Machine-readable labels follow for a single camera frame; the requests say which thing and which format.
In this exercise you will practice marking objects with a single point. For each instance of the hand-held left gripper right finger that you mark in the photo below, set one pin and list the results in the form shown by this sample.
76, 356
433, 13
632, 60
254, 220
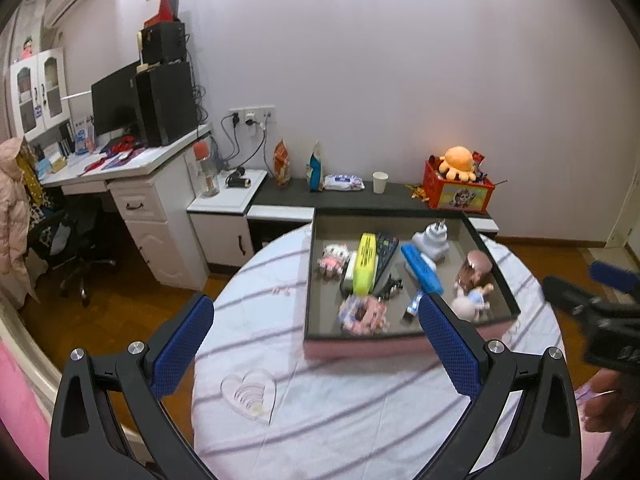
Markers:
447, 342

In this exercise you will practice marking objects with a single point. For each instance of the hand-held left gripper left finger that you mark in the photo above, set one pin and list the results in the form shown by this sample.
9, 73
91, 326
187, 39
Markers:
182, 342

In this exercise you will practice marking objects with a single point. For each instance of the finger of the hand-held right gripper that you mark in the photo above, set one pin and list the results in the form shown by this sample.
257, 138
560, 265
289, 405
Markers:
615, 276
570, 296

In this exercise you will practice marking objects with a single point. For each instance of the pink pig doll figurine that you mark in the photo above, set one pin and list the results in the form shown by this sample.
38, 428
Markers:
467, 305

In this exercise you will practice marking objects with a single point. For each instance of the pink storage box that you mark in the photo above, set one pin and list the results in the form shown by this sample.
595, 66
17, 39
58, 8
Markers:
400, 345

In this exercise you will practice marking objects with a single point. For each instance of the small blue box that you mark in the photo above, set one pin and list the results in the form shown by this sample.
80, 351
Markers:
414, 306

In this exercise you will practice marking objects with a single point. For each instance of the rose gold shiny jar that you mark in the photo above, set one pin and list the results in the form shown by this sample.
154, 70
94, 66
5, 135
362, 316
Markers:
474, 270

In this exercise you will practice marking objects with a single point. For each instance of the blue marker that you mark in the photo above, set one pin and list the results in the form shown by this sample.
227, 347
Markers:
422, 267

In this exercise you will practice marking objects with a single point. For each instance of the black hair clip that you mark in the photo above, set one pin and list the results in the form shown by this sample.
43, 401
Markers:
387, 287

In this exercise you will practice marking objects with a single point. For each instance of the pink building block figure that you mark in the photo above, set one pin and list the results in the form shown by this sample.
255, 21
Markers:
362, 315

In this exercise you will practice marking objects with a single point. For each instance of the white travel plug adapter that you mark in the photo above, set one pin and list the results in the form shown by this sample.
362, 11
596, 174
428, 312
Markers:
431, 242

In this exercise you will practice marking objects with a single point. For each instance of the black remote control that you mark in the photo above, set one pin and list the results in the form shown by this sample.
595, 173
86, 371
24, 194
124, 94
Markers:
386, 255

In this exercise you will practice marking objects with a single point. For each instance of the yellow highlighter marker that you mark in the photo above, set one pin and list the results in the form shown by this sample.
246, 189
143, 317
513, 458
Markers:
365, 262

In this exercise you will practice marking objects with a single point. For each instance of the white charger block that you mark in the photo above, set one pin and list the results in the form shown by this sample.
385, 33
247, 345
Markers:
349, 272

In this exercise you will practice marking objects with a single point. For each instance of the white pink block cat figure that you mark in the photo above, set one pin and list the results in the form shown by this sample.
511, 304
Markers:
332, 260

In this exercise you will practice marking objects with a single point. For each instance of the person's right hand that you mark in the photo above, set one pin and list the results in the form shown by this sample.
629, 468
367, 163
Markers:
610, 402

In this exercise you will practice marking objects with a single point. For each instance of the white door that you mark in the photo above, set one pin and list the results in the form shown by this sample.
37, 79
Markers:
625, 210

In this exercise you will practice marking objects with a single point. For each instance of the low white cabinet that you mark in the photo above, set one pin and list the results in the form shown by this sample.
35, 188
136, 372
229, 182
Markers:
220, 230

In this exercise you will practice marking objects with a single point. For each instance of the white desk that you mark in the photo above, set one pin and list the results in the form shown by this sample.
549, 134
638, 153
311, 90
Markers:
155, 215

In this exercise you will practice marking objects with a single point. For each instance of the black office chair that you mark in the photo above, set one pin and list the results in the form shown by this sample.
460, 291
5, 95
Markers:
75, 245

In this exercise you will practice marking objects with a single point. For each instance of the red toy box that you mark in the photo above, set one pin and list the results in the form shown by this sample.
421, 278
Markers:
460, 197

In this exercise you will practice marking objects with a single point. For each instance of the small yellow toy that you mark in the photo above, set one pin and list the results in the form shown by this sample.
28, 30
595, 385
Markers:
417, 192

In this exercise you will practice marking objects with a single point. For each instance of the red snack packet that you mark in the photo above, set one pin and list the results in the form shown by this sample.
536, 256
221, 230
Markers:
478, 160

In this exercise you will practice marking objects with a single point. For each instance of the clear bottle orange cap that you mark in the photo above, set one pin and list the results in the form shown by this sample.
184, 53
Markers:
207, 175

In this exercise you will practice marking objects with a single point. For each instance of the small black device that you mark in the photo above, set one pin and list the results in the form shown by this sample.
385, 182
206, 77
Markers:
239, 178

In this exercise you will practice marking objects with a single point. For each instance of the white paper cup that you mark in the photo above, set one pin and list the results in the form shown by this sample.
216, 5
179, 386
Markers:
380, 182

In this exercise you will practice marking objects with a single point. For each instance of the orange octopus plush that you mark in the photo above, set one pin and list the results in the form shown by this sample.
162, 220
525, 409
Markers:
457, 162

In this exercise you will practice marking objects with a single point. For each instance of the pink blanket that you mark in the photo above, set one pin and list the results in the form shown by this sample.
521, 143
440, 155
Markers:
20, 420

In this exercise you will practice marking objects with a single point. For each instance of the black low bench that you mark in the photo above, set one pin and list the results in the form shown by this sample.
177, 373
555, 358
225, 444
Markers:
300, 200

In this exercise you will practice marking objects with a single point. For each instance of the wet wipes pack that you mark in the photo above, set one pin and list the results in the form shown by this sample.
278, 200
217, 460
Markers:
344, 182

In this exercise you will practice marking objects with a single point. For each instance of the pink puffer coat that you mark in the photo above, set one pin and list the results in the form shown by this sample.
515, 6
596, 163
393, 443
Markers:
14, 225

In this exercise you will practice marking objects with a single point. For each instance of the orange snack bag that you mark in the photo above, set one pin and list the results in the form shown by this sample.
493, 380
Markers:
282, 162

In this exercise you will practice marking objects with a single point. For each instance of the red blue toy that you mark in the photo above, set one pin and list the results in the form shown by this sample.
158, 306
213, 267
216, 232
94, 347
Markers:
120, 146

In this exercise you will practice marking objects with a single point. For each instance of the blue and white bottle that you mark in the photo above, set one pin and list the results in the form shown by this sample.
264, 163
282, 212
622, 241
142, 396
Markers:
315, 170

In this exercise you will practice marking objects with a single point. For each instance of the yellow patterned scarf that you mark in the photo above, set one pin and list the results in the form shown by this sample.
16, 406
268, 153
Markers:
29, 180

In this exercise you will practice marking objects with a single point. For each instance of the blue white box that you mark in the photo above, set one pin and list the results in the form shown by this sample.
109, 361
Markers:
84, 136

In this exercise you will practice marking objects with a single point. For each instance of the black computer tower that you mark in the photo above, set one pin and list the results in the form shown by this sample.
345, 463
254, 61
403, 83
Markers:
167, 102

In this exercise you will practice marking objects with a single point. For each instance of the black computer monitor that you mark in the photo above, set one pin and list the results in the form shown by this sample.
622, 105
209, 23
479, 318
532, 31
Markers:
115, 102

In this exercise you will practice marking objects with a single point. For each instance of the white glass door cabinet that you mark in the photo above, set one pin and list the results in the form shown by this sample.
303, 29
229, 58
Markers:
37, 92

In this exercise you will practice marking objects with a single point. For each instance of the small black speaker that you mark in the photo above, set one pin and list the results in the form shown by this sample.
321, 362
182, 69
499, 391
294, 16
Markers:
162, 42

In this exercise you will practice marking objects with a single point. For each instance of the small doll figure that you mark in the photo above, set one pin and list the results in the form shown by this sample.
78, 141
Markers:
27, 49

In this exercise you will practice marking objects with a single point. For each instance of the red triangular flag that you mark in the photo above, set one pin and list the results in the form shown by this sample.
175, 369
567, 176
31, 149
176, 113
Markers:
162, 7

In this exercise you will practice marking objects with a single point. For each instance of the white wall socket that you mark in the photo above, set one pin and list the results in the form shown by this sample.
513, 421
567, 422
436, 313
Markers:
255, 111

